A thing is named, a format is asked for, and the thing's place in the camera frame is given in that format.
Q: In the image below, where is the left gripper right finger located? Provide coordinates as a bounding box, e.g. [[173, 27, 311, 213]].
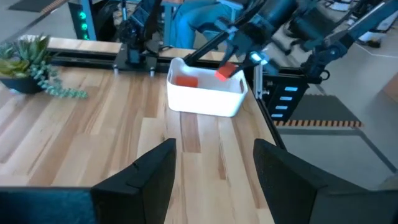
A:
[[252, 138, 328, 224]]

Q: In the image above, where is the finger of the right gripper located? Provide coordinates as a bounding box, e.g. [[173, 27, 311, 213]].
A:
[[238, 58, 254, 77], [221, 46, 236, 70]]

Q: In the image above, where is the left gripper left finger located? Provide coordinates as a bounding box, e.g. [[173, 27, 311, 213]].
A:
[[90, 138, 178, 224]]

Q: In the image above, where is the red rectangular wooden block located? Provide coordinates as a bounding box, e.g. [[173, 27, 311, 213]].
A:
[[175, 75, 200, 88], [215, 61, 239, 82]]

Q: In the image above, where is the person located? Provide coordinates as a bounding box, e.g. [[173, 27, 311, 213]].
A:
[[170, 0, 246, 50]]

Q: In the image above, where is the white plastic bin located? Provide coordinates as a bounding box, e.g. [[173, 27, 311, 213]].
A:
[[166, 57, 249, 118]]

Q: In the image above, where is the black box with blue lights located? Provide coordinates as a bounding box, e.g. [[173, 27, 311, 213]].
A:
[[266, 76, 309, 123]]

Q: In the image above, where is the black striped floor mat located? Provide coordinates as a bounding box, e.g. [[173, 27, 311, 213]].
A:
[[273, 94, 364, 128]]

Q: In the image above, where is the blue-grey metal strut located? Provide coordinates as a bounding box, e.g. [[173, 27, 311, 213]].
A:
[[303, 0, 398, 82]]

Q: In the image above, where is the black computer tower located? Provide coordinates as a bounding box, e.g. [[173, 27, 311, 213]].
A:
[[67, 0, 96, 41]]

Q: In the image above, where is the potted succulent plant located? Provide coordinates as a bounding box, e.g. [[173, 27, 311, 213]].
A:
[[0, 34, 89, 100]]

